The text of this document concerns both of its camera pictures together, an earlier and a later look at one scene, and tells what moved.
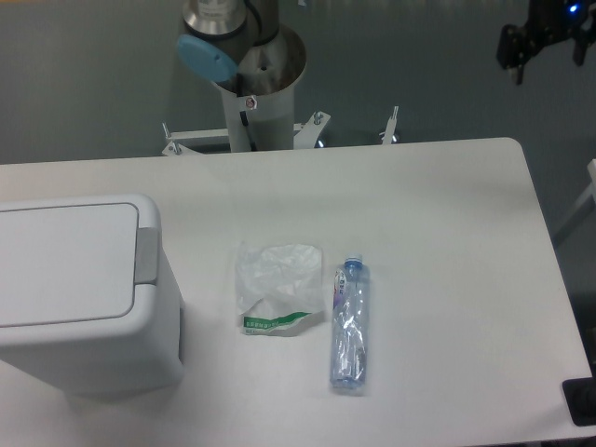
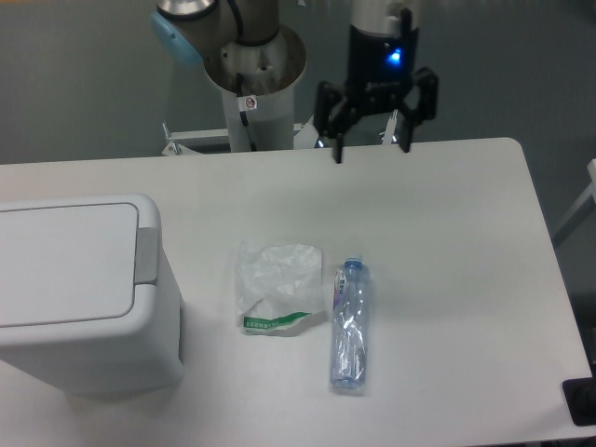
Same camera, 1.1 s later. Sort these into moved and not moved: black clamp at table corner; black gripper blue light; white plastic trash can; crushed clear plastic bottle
Moved: black gripper blue light
Not moved: crushed clear plastic bottle; black clamp at table corner; white plastic trash can
